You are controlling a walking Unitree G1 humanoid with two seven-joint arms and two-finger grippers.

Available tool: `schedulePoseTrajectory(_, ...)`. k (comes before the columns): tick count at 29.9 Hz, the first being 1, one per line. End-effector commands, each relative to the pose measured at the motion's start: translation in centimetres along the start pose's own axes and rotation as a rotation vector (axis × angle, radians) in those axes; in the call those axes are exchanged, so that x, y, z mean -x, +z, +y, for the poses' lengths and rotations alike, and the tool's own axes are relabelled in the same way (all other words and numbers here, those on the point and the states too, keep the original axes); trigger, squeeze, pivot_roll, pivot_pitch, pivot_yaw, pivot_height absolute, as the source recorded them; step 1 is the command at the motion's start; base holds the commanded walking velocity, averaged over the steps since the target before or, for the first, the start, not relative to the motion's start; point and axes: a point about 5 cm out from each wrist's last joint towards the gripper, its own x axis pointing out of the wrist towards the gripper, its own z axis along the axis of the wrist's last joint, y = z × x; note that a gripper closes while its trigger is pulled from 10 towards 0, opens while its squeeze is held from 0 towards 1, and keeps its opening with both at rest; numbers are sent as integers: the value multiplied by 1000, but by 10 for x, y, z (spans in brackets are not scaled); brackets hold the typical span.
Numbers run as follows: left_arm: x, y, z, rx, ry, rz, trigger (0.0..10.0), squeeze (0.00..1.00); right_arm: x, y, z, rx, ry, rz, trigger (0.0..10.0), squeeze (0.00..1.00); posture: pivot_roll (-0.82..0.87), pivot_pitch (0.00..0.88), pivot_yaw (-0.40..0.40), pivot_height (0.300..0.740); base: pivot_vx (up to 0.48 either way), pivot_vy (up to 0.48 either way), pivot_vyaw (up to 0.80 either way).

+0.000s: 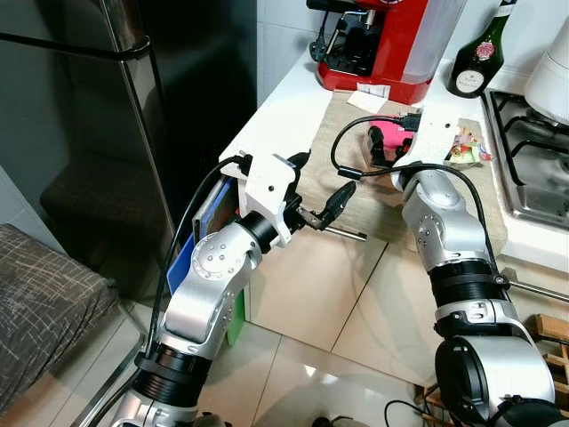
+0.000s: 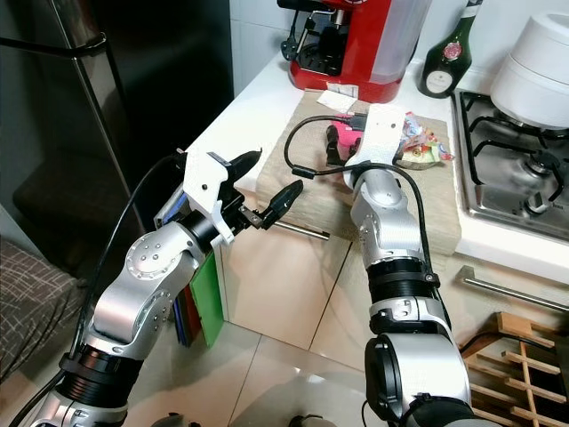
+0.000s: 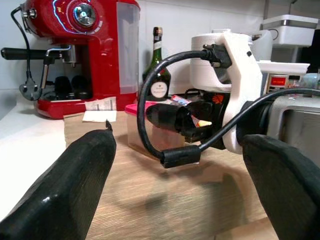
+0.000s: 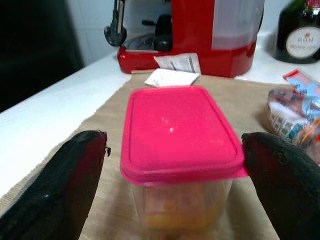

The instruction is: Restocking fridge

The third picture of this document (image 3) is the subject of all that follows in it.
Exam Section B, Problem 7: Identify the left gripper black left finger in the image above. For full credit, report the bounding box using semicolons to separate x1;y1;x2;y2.
0;119;118;240

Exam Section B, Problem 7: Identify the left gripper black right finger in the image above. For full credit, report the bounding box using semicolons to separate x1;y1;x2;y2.
240;134;320;240

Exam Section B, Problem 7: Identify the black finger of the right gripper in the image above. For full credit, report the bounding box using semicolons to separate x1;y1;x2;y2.
145;103;199;135
186;99;215;121

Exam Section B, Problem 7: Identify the pink lidded clear container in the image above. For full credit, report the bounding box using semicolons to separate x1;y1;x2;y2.
124;102;187;152

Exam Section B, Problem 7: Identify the dark green wine bottle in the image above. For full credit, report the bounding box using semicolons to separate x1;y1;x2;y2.
142;26;172;102

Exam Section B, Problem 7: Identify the white sachet strip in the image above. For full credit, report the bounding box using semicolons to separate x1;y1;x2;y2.
84;96;118;112

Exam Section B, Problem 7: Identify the white paper napkin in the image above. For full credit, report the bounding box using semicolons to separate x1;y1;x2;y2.
82;110;118;123

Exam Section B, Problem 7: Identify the red espresso machine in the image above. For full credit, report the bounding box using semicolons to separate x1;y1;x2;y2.
0;0;141;120

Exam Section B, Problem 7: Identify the beige cloth mat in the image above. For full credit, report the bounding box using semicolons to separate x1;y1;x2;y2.
63;111;270;240

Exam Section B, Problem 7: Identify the large white cooking appliance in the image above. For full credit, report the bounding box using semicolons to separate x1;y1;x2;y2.
257;13;320;97

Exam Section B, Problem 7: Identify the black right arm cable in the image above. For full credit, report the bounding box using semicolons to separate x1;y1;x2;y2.
136;43;320;169

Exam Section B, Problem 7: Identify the black power plug cable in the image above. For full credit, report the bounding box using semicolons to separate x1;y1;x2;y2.
10;6;43;102

